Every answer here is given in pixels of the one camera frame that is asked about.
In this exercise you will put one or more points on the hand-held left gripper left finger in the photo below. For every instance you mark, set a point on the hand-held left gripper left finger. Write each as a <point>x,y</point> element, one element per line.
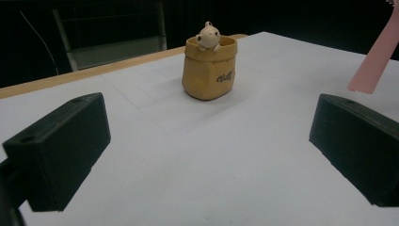
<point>59,150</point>

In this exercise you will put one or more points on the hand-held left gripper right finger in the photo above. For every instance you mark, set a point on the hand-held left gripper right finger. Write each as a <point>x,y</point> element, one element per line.
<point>357,147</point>

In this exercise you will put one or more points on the pink hairbrush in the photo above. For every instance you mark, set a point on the pink hairbrush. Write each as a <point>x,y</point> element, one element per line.
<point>376,59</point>

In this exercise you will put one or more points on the tan holder with bear figure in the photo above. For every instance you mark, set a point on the tan holder with bear figure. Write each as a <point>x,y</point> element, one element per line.
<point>208,72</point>

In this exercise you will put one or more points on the white board sheet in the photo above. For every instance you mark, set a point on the white board sheet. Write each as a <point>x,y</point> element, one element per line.
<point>200,163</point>

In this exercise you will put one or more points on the white metal stand frame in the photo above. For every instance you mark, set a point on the white metal stand frame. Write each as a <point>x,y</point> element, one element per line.
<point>116,51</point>

